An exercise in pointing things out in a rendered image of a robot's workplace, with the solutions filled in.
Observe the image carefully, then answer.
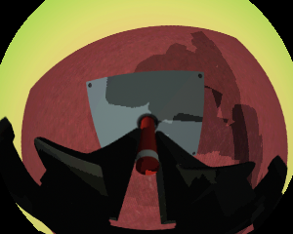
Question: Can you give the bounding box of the red peg with white band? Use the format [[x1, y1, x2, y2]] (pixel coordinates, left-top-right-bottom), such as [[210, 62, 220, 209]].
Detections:
[[135, 116, 159, 176]]

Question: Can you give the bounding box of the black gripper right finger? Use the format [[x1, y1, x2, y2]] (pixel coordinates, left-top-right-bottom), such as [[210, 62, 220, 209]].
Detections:
[[155, 130, 256, 225]]

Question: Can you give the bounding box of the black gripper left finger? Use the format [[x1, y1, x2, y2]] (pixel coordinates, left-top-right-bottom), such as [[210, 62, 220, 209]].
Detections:
[[34, 128, 142, 221]]

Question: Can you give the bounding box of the grey metal panel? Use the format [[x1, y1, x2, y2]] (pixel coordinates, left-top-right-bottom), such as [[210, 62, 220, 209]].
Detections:
[[85, 70, 205, 156]]

